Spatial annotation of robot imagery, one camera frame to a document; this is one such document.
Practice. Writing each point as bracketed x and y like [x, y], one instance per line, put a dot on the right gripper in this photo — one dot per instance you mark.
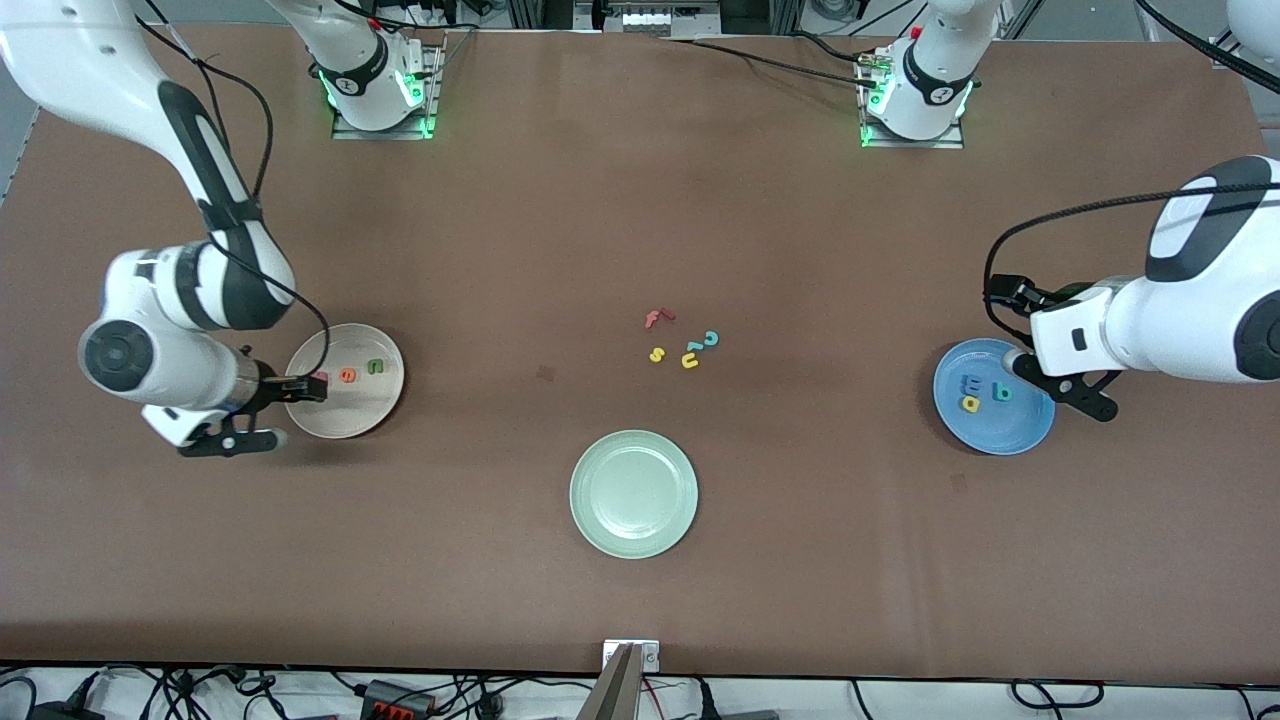
[272, 386]

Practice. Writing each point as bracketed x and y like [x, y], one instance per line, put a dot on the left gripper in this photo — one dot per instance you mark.
[1022, 296]

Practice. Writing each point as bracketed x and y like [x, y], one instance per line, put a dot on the blue letter m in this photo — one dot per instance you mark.
[970, 384]

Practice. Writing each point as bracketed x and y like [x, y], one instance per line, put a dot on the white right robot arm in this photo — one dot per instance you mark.
[60, 60]

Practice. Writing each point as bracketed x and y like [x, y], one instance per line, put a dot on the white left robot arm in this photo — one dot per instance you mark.
[1180, 320]

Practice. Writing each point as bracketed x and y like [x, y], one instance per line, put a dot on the beige brown plate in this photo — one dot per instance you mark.
[350, 412]

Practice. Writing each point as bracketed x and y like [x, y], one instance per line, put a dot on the blue plate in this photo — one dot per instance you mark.
[985, 432]

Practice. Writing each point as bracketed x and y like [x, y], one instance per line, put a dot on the black orange power strip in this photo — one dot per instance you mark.
[395, 698]

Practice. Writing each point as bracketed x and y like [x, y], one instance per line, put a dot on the pale green plate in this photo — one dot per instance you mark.
[633, 495]

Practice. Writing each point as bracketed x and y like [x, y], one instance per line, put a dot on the red letter f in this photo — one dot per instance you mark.
[655, 319]

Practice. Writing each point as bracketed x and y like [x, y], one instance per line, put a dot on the grey terminal block device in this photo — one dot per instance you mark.
[650, 20]

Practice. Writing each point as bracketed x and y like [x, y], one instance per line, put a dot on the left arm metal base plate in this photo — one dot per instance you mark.
[950, 142]

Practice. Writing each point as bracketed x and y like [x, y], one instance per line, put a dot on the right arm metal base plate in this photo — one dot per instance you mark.
[350, 130]

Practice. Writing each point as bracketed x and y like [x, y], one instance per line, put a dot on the metal corner bracket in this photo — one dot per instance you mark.
[1222, 55]

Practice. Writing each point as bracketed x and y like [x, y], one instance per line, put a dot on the aluminium camera post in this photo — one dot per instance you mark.
[612, 695]

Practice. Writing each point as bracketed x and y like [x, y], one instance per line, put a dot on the metal post mounting bracket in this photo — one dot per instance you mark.
[650, 657]

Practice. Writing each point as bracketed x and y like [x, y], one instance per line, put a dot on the aluminium frame post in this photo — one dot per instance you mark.
[540, 12]

